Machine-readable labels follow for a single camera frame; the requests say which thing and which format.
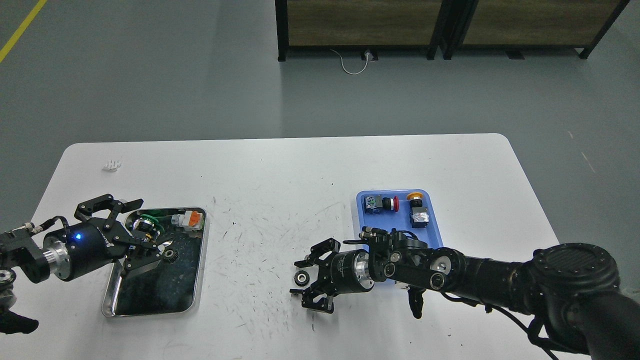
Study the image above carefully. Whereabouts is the black gear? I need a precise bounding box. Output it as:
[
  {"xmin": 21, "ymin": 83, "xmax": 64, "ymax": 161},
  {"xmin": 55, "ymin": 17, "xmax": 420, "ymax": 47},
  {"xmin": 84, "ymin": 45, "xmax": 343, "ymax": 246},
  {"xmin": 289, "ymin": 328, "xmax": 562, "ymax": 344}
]
[
  {"xmin": 294, "ymin": 269, "xmax": 310, "ymax": 287},
  {"xmin": 162, "ymin": 248, "xmax": 179, "ymax": 264}
]

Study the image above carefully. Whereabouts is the green push button switch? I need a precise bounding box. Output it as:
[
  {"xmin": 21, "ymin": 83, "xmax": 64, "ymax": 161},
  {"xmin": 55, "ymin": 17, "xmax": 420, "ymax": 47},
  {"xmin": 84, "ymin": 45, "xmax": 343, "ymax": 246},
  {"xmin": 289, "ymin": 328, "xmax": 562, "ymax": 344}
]
[{"xmin": 131, "ymin": 214, "xmax": 166, "ymax": 240}]

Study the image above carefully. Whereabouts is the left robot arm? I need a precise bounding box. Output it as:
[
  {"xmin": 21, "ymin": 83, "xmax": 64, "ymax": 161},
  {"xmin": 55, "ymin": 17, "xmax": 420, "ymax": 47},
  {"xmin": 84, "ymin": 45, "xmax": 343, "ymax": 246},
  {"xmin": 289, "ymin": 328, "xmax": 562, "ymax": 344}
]
[{"xmin": 0, "ymin": 194, "xmax": 179, "ymax": 334}]

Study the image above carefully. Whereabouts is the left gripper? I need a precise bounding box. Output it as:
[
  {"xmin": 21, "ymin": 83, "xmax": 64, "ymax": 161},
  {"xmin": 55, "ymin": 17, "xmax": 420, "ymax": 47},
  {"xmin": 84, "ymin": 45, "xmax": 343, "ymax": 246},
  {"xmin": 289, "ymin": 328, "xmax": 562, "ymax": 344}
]
[{"xmin": 55, "ymin": 193, "xmax": 173, "ymax": 281}]

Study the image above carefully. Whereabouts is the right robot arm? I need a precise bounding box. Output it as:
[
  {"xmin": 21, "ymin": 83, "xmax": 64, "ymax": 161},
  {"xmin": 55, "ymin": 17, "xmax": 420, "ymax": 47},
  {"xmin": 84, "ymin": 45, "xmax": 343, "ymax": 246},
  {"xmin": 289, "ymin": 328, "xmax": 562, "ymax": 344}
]
[{"xmin": 290, "ymin": 227, "xmax": 640, "ymax": 360}]

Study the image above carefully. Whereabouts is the silver metal tray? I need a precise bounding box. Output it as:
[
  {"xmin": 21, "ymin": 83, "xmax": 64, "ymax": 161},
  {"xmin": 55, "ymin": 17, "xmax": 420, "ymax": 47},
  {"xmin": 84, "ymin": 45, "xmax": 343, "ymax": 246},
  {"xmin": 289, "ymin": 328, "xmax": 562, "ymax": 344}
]
[{"xmin": 102, "ymin": 206, "xmax": 209, "ymax": 318}]

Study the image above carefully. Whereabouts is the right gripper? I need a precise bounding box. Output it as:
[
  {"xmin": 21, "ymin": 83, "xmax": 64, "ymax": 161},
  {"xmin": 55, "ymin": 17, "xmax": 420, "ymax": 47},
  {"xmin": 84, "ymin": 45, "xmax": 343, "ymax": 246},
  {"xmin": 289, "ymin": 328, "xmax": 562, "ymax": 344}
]
[{"xmin": 290, "ymin": 238, "xmax": 374, "ymax": 314}]

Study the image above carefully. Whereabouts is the blue plastic tray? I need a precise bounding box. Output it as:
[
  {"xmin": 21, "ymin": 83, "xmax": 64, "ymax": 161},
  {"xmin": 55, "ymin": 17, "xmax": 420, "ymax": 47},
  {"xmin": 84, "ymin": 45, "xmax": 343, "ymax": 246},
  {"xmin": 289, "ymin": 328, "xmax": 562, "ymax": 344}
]
[{"xmin": 356, "ymin": 189, "xmax": 443, "ymax": 249}]

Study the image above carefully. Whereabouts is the yellow push button switch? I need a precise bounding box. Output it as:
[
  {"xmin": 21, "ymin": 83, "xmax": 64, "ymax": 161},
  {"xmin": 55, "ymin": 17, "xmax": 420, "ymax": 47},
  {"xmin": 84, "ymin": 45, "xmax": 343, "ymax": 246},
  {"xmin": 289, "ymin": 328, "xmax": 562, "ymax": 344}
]
[{"xmin": 406, "ymin": 191, "xmax": 430, "ymax": 229}]

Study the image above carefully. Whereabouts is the small white plastic clip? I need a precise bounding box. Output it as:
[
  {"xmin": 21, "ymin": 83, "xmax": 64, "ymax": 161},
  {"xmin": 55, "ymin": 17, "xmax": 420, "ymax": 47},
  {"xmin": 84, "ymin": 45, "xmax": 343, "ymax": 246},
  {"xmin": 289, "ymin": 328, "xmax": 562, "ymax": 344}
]
[{"xmin": 102, "ymin": 160, "xmax": 122, "ymax": 173}]

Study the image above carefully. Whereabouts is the white cable on floor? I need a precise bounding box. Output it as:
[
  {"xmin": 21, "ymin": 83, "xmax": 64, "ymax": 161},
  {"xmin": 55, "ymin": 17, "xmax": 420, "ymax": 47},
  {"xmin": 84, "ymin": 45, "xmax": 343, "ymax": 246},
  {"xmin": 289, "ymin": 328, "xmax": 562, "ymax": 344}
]
[{"xmin": 329, "ymin": 47, "xmax": 374, "ymax": 76}]

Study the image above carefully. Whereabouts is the black frame wooden cabinet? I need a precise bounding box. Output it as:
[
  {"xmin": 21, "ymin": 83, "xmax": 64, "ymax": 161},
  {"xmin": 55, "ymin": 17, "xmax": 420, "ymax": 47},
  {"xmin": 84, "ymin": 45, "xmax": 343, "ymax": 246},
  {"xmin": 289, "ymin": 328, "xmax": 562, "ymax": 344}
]
[{"xmin": 274, "ymin": 0, "xmax": 453, "ymax": 62}]

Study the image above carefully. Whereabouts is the orange white switch module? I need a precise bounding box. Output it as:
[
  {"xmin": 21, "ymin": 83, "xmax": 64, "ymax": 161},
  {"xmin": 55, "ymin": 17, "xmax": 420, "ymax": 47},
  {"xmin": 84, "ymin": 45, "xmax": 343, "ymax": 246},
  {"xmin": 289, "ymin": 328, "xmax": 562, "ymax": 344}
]
[{"xmin": 170, "ymin": 210, "xmax": 205, "ymax": 231}]

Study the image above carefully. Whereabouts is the red push button switch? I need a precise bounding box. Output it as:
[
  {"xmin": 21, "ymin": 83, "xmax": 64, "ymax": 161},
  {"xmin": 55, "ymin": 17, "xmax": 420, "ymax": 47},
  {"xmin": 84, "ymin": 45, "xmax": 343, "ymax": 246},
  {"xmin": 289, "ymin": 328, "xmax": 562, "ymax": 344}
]
[{"xmin": 362, "ymin": 194, "xmax": 400, "ymax": 214}]

